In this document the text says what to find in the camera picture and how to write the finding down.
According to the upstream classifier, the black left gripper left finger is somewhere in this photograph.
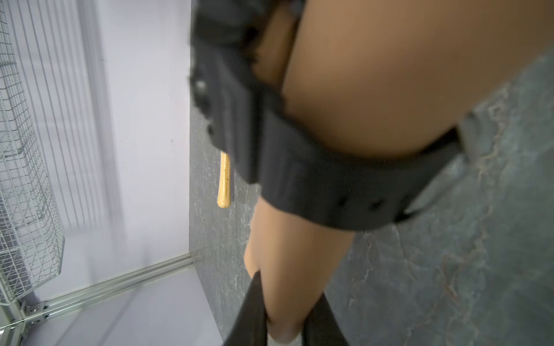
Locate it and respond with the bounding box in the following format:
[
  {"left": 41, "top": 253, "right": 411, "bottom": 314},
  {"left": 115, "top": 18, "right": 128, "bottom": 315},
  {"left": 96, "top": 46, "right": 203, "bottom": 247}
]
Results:
[{"left": 223, "top": 271, "right": 268, "bottom": 346}]

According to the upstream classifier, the black wrist watch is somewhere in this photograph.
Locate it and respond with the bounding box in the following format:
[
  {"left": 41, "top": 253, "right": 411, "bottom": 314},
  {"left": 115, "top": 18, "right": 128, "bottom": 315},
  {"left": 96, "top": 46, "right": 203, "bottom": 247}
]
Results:
[{"left": 190, "top": 1, "right": 465, "bottom": 232}]

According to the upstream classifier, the white wire basket left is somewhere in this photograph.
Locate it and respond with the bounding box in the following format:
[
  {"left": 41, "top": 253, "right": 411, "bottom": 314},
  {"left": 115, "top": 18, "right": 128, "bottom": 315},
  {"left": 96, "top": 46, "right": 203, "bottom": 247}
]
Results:
[{"left": 1, "top": 7, "right": 64, "bottom": 306}]

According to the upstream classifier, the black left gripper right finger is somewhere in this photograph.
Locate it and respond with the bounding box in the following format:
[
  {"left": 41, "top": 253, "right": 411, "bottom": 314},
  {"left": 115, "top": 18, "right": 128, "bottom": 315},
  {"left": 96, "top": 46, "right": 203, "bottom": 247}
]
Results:
[{"left": 302, "top": 294, "right": 349, "bottom": 346}]

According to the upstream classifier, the mannequin practice hand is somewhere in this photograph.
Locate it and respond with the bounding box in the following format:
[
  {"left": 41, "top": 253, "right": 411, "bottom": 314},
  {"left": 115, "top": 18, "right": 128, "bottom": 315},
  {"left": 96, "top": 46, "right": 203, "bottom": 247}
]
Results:
[{"left": 244, "top": 1, "right": 553, "bottom": 344}]

